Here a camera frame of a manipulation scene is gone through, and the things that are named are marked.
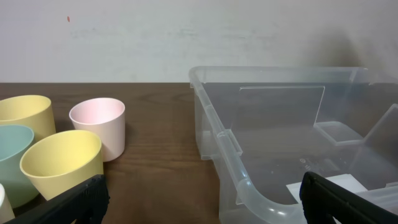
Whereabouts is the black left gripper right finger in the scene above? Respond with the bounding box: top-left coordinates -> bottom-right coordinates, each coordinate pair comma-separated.
299,172 -> 397,224

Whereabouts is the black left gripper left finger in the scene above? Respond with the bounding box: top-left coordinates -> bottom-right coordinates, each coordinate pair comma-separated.
6,174 -> 110,224

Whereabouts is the yellow cup front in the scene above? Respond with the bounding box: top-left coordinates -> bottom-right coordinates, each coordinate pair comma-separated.
20,130 -> 104,201

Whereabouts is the yellow cup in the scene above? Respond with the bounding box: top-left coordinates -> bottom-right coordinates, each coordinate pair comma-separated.
20,130 -> 104,201
1,95 -> 56,141

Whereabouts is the cream white cup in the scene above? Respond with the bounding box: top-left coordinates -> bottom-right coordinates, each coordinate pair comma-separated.
0,184 -> 15,224

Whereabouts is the pink cup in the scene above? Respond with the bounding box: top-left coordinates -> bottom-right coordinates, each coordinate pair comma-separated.
69,98 -> 126,162

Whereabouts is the clear plastic storage bin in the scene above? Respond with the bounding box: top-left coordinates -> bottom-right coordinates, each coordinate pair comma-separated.
189,67 -> 397,223

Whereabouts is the green cup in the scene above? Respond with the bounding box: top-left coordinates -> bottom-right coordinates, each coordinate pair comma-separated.
1,125 -> 39,208

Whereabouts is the yellow cup rear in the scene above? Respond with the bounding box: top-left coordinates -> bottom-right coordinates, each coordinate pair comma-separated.
1,95 -> 56,141

